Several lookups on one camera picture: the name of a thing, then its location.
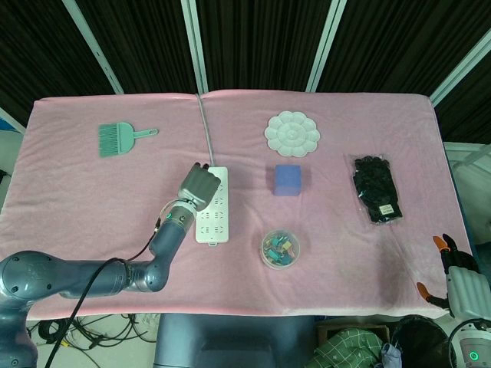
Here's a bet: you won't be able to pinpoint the white flower paint palette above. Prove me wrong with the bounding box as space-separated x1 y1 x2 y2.
263 110 321 158

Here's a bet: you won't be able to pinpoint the black gloves in clear bag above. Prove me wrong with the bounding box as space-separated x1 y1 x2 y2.
347 153 406 228

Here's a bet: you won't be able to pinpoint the black pleated curtain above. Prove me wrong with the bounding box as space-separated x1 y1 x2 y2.
0 0 491 143

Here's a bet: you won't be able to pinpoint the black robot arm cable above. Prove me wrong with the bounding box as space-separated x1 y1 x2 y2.
40 218 162 368

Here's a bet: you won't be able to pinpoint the dark grey robot torso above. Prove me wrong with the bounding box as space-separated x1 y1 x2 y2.
153 313 318 368

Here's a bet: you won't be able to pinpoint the blue cube box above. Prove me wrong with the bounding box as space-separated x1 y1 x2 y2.
272 164 303 198

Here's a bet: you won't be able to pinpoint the black floor cable bundle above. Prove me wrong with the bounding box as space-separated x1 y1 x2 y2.
26 313 158 352

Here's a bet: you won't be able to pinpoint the white partition post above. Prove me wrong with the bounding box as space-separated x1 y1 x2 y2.
62 0 124 95
305 0 348 93
181 0 209 94
429 28 491 109

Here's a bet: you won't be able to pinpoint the clear tub of binder clips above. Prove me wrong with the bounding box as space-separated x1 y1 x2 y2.
260 228 302 270

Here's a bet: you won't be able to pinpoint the green small hand brush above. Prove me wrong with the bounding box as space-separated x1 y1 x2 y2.
97 122 160 159

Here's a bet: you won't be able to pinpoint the green plaid cloth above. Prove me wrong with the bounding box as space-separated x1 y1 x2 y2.
313 327 388 368

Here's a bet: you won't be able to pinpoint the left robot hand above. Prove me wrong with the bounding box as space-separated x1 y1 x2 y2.
176 162 222 212

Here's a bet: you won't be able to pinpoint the black waste bin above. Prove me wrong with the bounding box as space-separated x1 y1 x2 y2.
389 314 450 368

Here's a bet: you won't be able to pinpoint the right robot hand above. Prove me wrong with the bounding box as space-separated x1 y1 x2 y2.
416 232 491 320

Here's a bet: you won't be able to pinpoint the white furniture piece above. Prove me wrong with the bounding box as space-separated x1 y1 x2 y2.
443 140 491 254

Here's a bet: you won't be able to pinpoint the white power strip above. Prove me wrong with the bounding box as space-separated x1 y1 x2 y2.
195 166 232 246

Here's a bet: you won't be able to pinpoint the pink table cloth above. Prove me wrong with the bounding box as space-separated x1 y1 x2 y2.
0 90 473 319

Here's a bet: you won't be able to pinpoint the brown cardboard box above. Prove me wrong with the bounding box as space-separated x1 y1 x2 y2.
316 324 390 346

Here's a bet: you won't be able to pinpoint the grey power strip cable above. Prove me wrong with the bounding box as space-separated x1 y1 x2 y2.
195 93 216 168

